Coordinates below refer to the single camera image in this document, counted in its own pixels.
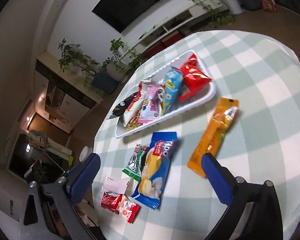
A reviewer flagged white red long snack bag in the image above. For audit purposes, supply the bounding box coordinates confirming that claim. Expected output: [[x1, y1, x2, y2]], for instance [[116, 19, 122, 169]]
[[122, 78, 151, 127]]

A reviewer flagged pale pink packet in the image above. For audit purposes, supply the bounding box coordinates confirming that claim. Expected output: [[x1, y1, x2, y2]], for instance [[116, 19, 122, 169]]
[[102, 177, 130, 194]]

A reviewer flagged orange snack stick packet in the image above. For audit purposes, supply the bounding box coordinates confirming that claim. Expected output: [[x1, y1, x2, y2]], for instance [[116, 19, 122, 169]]
[[187, 98, 239, 178]]

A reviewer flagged trailing vine plant right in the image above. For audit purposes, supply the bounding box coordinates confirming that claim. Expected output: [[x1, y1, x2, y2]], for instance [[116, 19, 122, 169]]
[[189, 0, 236, 29]]

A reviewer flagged red paper bag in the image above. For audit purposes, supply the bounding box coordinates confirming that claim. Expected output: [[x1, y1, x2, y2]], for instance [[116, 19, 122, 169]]
[[262, 0, 276, 12]]

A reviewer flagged green red snack packet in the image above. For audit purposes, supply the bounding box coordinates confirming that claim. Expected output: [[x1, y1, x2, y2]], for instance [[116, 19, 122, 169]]
[[122, 144, 149, 182]]

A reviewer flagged green checkered tablecloth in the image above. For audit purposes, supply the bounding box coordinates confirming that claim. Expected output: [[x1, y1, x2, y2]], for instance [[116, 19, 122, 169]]
[[93, 30, 300, 239]]

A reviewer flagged white plastic tray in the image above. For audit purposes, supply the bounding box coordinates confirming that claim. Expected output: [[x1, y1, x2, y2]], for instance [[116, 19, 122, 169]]
[[110, 50, 216, 139]]

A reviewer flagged blue cake snack packet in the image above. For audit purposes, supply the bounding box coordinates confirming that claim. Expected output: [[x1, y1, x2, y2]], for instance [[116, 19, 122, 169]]
[[132, 132, 178, 210]]

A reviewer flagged black snack packet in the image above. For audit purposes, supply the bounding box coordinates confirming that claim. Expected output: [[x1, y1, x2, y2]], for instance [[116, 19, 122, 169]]
[[108, 92, 137, 119]]

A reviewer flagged pink pororo snack packet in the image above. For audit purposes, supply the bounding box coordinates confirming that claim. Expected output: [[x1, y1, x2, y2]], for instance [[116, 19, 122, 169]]
[[138, 85, 159, 124]]

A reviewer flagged red storage box left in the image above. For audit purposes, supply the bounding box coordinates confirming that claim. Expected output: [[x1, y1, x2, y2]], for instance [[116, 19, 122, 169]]
[[143, 43, 165, 59]]

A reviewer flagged tall plant dark pot left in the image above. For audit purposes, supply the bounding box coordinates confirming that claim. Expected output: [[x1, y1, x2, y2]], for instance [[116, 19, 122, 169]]
[[58, 38, 119, 95]]

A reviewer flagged red storage box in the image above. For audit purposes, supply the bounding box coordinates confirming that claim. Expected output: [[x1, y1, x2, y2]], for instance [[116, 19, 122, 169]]
[[143, 43, 165, 59], [161, 30, 184, 47]]

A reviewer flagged vine plant on stand left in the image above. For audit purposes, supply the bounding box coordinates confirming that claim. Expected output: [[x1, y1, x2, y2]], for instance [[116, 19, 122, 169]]
[[110, 38, 146, 73]]

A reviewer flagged white wall cabinet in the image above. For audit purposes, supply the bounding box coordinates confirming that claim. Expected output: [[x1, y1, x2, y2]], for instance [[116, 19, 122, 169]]
[[33, 69, 102, 134]]

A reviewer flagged red white lychee candy packet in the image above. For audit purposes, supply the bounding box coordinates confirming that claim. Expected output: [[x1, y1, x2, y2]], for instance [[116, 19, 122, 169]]
[[101, 192, 141, 224]]

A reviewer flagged wall mounted black television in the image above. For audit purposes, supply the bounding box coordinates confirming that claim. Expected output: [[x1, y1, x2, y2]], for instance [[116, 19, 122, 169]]
[[92, 0, 161, 33]]

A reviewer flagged white plastic bucket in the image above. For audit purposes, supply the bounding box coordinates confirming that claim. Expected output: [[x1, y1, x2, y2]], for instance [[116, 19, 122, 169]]
[[79, 146, 93, 162]]

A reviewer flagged white tv console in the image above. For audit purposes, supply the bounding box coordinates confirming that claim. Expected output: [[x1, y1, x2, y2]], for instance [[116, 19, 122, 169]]
[[129, 0, 231, 55]]

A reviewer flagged gold red candy packet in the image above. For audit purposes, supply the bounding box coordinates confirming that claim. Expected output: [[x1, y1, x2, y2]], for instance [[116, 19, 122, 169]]
[[126, 108, 142, 132]]

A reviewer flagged red storage box right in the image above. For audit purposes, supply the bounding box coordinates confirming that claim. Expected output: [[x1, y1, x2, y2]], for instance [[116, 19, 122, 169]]
[[161, 30, 184, 47]]

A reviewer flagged blue shutiao chips bag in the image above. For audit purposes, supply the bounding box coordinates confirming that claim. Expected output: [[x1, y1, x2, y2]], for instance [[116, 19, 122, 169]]
[[158, 67, 184, 116]]

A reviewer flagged plant in white pot left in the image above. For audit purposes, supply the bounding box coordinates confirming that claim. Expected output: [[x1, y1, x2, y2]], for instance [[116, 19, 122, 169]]
[[102, 57, 128, 83]]

